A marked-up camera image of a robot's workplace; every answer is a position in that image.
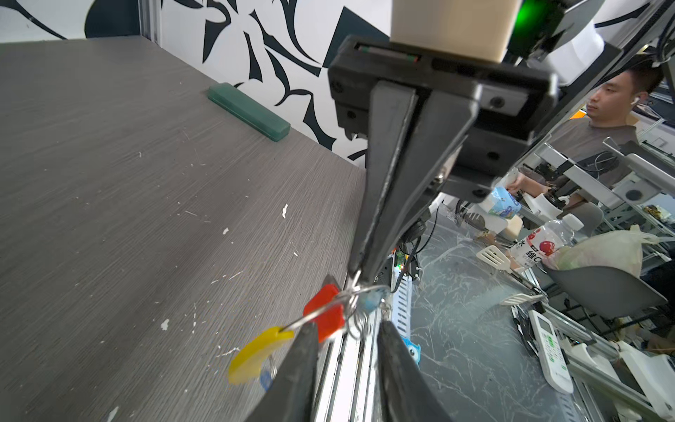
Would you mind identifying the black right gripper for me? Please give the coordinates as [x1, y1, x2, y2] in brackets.
[328, 36, 558, 282]

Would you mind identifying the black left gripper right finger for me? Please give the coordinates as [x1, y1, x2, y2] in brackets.
[377, 321, 452, 421]

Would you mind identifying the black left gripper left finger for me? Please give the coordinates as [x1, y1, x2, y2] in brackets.
[245, 323, 319, 422]

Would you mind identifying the yellow key tag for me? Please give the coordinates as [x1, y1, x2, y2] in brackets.
[228, 327, 295, 385]

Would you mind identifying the red key tag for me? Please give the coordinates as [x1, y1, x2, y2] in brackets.
[302, 284, 345, 343]

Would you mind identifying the metal keyring with keys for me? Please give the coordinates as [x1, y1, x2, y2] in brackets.
[282, 270, 391, 332]

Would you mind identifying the blue key tag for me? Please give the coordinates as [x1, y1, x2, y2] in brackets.
[259, 354, 278, 392]

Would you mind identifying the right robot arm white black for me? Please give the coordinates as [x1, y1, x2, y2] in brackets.
[328, 1, 605, 286]

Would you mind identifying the blue monster sticker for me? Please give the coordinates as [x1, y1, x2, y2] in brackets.
[403, 338, 421, 365]

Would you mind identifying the white remote control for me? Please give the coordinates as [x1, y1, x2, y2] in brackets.
[528, 309, 574, 395]

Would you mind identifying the plastic drink bottle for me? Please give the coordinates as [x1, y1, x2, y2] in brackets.
[509, 215, 584, 268]

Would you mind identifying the person in grey shirt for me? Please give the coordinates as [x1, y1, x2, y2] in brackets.
[505, 60, 666, 199]

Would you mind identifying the green rectangular plastic case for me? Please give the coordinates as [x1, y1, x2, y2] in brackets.
[207, 83, 291, 142]

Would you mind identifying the grey chair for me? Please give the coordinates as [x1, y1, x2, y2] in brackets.
[543, 266, 668, 319]

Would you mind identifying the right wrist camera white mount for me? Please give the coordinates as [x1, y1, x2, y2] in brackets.
[390, 0, 522, 63]

